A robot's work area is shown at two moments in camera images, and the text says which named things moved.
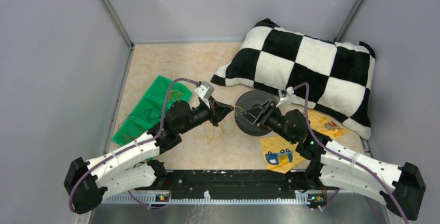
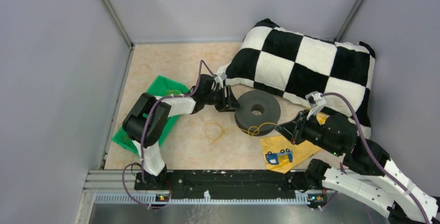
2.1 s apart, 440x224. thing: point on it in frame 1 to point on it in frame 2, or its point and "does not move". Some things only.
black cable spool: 248,100 does not move
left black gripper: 220,110 to 229,103
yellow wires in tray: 175,94 does not move
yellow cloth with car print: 281,155 does not move
